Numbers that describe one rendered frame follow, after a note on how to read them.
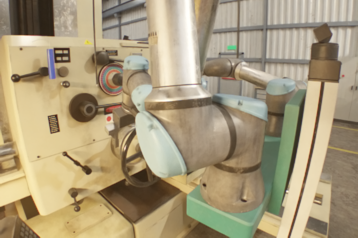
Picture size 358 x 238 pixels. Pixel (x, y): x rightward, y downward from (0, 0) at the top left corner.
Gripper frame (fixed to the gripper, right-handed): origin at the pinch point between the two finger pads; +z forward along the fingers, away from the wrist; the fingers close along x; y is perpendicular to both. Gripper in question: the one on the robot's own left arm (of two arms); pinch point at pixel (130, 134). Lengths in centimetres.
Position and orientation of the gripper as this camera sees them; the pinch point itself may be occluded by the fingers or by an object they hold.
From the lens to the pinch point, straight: 76.0
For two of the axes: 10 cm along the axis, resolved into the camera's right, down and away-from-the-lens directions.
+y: -6.8, -5.2, 5.2
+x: -7.1, 2.8, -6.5
